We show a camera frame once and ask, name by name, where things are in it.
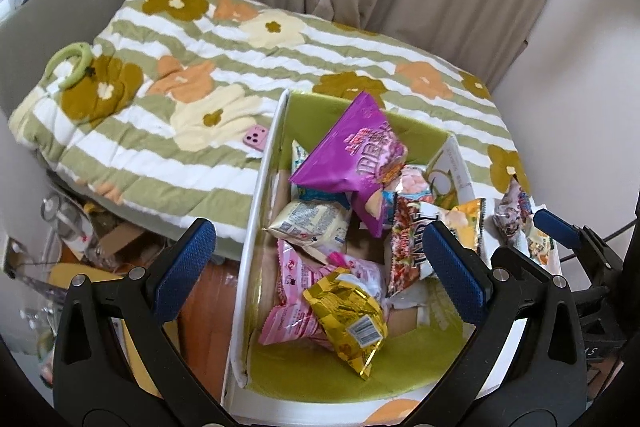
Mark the pink smartphone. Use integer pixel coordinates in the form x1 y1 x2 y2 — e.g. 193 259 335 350
243 124 269 152

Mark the black cable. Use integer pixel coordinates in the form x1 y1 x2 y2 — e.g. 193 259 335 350
560 215 640 264

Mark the purple chip bag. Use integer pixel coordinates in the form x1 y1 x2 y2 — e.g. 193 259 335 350
290 92 408 237

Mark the blue white snack packet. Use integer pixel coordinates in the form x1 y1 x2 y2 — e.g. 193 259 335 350
267 141 354 258

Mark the green lined cardboard box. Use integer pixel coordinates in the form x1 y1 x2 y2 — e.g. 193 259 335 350
221 89 507 425

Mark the grey upholstered headboard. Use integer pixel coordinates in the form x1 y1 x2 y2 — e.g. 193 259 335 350
0 0 125 115

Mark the persimmon print tablecloth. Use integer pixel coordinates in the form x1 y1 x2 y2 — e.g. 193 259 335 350
227 386 431 426

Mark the yellow chip bag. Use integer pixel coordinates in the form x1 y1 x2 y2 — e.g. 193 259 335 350
440 198 486 255

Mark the dark purple snack packet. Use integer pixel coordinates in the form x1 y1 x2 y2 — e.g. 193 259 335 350
492 176 533 245

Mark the pink striped snack packet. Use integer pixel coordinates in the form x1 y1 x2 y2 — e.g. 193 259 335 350
258 239 385 346

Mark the floral striped quilt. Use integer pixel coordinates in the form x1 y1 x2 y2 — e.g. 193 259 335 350
9 0 524 257

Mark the gold foil snack packet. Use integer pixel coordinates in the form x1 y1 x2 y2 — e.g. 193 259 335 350
303 268 388 381

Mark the orange chiffon cake packet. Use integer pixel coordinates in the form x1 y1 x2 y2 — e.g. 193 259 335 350
524 206 562 274

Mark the red white snack packet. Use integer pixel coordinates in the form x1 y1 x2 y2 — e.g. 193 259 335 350
383 165 435 230

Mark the green ring toy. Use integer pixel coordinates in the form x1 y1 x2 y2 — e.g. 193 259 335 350
43 42 93 90

